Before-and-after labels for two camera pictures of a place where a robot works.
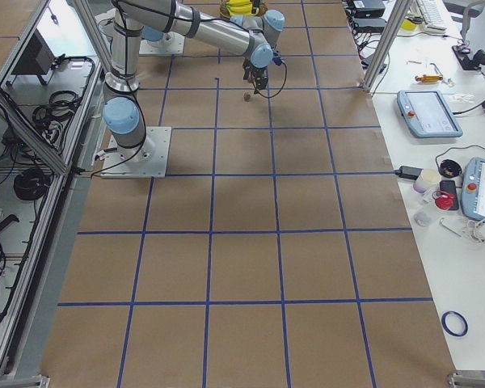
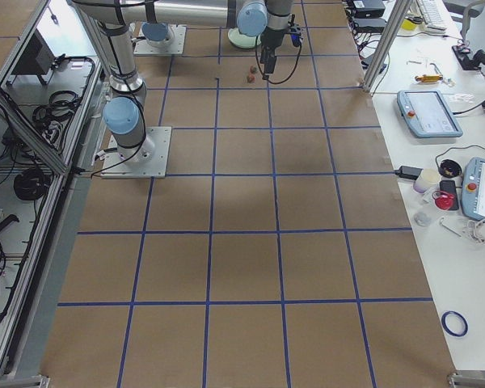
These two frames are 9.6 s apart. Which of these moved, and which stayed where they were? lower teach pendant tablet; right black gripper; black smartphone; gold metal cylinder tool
Moved: right black gripper
Stayed: lower teach pendant tablet; black smartphone; gold metal cylinder tool
